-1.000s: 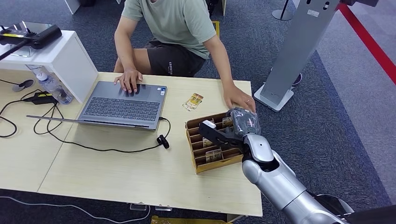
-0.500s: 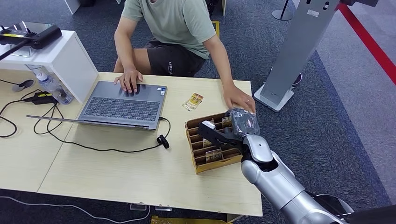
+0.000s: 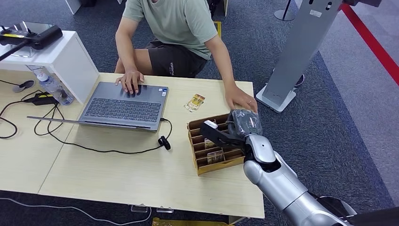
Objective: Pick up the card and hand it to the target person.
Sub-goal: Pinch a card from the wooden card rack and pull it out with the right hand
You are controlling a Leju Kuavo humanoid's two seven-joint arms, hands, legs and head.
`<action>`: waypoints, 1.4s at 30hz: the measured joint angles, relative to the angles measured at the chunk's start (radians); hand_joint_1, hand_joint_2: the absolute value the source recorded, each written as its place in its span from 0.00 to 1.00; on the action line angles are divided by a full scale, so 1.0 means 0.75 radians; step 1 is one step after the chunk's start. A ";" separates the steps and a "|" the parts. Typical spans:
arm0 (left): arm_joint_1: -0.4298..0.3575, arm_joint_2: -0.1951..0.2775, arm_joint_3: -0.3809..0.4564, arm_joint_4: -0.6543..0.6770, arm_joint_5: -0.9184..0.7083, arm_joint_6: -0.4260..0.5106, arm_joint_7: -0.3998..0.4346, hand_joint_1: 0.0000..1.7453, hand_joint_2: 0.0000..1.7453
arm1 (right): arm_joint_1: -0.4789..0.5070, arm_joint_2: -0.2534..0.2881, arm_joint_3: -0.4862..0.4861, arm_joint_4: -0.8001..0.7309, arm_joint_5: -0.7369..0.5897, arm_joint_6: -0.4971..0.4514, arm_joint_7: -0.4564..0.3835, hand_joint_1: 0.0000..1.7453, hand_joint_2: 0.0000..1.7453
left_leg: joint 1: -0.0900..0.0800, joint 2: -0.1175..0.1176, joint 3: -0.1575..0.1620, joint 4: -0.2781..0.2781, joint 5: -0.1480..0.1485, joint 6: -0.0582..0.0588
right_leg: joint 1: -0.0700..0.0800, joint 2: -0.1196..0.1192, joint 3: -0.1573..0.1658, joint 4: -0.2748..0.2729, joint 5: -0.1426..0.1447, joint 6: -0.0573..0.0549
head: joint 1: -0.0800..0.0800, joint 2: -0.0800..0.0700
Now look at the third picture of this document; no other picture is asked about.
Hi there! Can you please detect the grey laptop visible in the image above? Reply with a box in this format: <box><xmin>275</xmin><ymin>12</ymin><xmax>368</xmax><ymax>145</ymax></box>
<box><xmin>26</xmin><ymin>81</ymin><xmax>169</xmax><ymax>132</ymax></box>

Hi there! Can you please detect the white cabinet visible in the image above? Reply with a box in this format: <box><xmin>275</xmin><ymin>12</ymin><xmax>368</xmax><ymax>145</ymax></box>
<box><xmin>64</xmin><ymin>0</ymin><xmax>82</xmax><ymax>15</ymax></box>

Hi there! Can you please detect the clear acrylic stand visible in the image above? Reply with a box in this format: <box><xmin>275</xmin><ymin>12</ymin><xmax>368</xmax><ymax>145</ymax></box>
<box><xmin>9</xmin><ymin>45</ymin><xmax>35</xmax><ymax>59</ymax></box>

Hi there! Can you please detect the grey round puck device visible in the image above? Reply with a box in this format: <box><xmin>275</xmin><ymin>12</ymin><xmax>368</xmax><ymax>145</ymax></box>
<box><xmin>12</xmin><ymin>80</ymin><xmax>36</xmax><ymax>94</ymax></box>

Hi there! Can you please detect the clear plastic water bottle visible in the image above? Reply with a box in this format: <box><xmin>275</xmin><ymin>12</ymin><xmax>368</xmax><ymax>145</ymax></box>
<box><xmin>31</xmin><ymin>66</ymin><xmax>74</xmax><ymax>106</ymax></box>

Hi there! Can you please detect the black adapter mains cable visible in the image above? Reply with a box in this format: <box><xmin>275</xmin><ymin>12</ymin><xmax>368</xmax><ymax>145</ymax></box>
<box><xmin>0</xmin><ymin>90</ymin><xmax>43</xmax><ymax>140</ymax></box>

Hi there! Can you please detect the white floor cable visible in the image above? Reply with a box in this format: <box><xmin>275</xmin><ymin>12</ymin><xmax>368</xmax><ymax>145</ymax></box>
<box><xmin>0</xmin><ymin>197</ymin><xmax>153</xmax><ymax>226</ymax></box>

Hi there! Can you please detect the person's left hand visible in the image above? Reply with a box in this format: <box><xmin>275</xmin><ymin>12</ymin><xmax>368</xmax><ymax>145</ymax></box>
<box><xmin>224</xmin><ymin>85</ymin><xmax>259</xmax><ymax>113</ymax></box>

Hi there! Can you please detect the person's right hand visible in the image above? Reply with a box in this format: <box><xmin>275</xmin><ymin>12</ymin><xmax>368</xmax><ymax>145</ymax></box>
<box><xmin>115</xmin><ymin>70</ymin><xmax>145</xmax><ymax>96</ymax></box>

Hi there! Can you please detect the black laptop power cable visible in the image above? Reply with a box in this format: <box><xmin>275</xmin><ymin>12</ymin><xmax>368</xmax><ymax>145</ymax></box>
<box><xmin>33</xmin><ymin>104</ymin><xmax>173</xmax><ymax>155</ymax></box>

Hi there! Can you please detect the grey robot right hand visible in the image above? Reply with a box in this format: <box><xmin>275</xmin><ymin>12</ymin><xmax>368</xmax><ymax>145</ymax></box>
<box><xmin>227</xmin><ymin>109</ymin><xmax>263</xmax><ymax>138</ymax></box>

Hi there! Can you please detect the black power adapter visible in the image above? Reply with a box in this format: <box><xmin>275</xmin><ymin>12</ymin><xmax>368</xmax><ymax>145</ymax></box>
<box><xmin>23</xmin><ymin>92</ymin><xmax>59</xmax><ymax>106</ymax></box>

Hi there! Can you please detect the person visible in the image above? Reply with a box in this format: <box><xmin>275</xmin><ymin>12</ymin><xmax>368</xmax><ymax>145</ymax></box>
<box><xmin>114</xmin><ymin>0</ymin><xmax>259</xmax><ymax>114</ymax></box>

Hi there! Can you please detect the white desk shelf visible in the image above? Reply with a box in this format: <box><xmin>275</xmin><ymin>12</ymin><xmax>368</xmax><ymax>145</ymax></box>
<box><xmin>0</xmin><ymin>30</ymin><xmax>100</xmax><ymax>105</ymax></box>

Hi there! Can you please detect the black rod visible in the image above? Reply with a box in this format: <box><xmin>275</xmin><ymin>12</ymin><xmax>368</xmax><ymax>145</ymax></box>
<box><xmin>0</xmin><ymin>40</ymin><xmax>30</xmax><ymax>62</ymax></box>

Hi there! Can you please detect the shiny silver dome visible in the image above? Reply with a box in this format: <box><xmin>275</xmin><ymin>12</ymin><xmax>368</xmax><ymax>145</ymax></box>
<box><xmin>311</xmin><ymin>195</ymin><xmax>357</xmax><ymax>219</ymax></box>

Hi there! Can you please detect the red barrier belt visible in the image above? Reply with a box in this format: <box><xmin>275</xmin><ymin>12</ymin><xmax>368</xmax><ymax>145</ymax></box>
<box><xmin>340</xmin><ymin>3</ymin><xmax>399</xmax><ymax>87</ymax></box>

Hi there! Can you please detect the round stanchion base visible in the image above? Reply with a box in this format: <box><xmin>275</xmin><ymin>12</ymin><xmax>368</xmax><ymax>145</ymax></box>
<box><xmin>273</xmin><ymin>0</ymin><xmax>297</xmax><ymax>22</ymax></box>

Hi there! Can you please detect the wooden card organizer box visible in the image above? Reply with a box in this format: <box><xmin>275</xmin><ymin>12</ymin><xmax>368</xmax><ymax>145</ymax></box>
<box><xmin>186</xmin><ymin>113</ymin><xmax>247</xmax><ymax>176</ymax></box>

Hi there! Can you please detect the yellow object under desk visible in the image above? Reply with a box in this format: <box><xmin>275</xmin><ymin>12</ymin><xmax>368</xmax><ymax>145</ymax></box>
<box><xmin>152</xmin><ymin>217</ymin><xmax>233</xmax><ymax>226</ymax></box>

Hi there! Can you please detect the black remote controller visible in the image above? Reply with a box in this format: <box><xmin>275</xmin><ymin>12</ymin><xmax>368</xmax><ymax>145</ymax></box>
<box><xmin>0</xmin><ymin>24</ymin><xmax>63</xmax><ymax>51</ymax></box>

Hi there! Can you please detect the black cable tie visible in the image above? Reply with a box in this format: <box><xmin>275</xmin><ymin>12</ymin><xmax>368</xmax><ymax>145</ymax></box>
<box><xmin>158</xmin><ymin>136</ymin><xmax>171</xmax><ymax>151</ymax></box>

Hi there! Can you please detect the black and white wrist camera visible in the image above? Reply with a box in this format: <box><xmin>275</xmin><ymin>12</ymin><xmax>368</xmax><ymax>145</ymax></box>
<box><xmin>200</xmin><ymin>120</ymin><xmax>247</xmax><ymax>149</ymax></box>

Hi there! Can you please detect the grey kiosk stand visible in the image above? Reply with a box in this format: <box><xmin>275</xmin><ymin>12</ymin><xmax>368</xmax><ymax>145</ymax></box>
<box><xmin>255</xmin><ymin>0</ymin><xmax>343</xmax><ymax>113</ymax></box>

